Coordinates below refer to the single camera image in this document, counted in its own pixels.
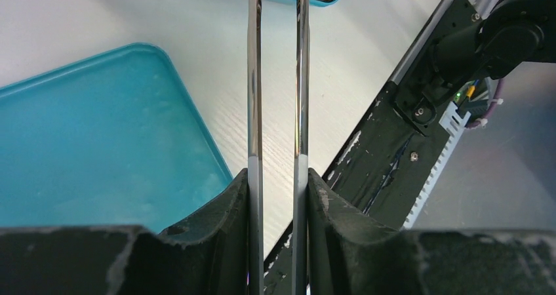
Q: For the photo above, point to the teal box lid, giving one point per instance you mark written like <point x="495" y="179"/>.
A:
<point x="111" y="139"/>

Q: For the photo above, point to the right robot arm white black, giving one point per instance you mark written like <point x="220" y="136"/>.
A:
<point x="515" y="31"/>

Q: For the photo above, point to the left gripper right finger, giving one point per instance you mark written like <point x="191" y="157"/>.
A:
<point x="350" y="253"/>

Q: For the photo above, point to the metal serving tongs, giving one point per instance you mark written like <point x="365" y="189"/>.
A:
<point x="255" y="147"/>

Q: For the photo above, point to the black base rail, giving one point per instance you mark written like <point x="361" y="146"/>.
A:
<point x="383" y="165"/>

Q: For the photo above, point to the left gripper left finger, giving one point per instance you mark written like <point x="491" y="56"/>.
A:
<point x="204" y="253"/>

